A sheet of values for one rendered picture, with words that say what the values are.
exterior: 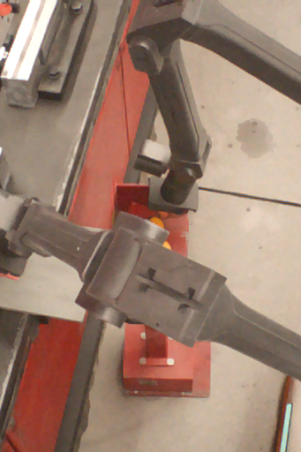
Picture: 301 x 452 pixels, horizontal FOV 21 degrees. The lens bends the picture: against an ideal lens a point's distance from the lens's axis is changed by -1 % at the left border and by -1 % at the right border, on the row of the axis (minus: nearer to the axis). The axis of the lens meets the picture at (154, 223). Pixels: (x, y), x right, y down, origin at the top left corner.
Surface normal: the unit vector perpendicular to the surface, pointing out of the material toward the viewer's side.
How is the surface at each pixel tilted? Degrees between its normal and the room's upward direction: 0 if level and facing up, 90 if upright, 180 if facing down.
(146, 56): 97
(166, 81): 97
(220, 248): 0
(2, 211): 37
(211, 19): 33
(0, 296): 0
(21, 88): 90
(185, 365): 1
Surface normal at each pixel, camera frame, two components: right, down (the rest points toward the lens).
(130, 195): -0.04, 0.86
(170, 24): -0.29, 0.88
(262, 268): -0.03, -0.51
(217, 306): 0.62, 0.25
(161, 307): -0.36, -0.26
